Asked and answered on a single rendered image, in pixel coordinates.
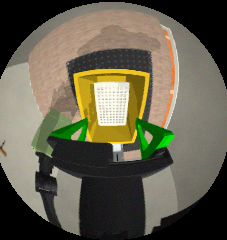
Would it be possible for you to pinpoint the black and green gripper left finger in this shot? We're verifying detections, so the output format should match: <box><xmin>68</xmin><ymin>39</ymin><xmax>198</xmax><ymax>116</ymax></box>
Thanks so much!
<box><xmin>49</xmin><ymin>118</ymin><xmax>88</xmax><ymax>141</ymax></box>

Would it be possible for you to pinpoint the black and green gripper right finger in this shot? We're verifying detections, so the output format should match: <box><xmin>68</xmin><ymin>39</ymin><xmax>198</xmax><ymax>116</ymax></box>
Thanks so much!
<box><xmin>135</xmin><ymin>118</ymin><xmax>174</xmax><ymax>159</ymax></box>

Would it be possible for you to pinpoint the yellow open-top bin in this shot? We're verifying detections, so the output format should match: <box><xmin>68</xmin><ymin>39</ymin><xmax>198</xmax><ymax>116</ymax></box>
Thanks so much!
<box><xmin>73</xmin><ymin>69</ymin><xmax>150</xmax><ymax>144</ymax></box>

